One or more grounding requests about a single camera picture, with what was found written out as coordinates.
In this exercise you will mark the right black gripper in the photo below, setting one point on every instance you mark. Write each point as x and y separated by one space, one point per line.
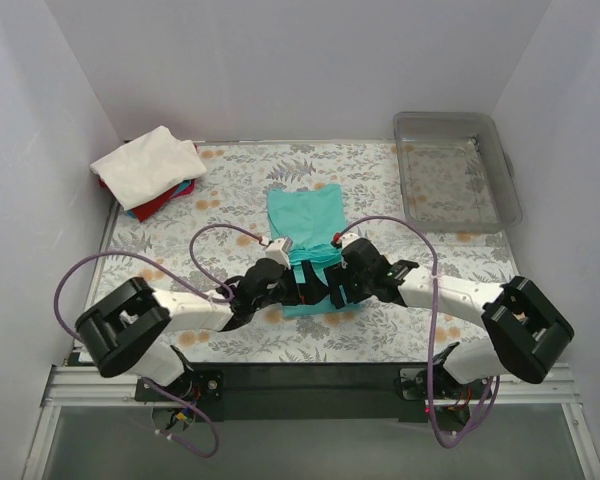
337 290

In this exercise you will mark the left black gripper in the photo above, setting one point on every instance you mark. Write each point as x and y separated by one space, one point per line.
303 290

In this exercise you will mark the teal t shirt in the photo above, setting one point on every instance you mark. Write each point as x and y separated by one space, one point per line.
310 219

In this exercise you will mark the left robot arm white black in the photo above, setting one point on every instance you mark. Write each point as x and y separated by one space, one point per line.
121 332

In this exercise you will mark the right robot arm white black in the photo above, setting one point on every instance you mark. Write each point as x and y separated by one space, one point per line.
525 333

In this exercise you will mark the clear plastic bin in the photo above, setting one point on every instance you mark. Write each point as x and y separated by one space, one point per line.
454 174

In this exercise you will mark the blue folded t shirt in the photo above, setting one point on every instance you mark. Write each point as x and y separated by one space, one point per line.
181 188

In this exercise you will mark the white folded t shirt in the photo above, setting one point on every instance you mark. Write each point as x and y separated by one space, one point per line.
141 170

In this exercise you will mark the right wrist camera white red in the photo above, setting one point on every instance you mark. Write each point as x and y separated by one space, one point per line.
341 240

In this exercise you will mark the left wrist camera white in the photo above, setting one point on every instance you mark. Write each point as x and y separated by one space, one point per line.
279 250

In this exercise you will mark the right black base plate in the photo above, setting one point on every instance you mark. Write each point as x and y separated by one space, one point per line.
411 384

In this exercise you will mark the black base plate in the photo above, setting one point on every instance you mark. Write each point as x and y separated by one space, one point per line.
411 384
193 385

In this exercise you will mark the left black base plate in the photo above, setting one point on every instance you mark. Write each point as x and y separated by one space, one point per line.
193 385

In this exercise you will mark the aluminium front rail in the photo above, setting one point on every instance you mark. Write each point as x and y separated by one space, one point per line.
82 385

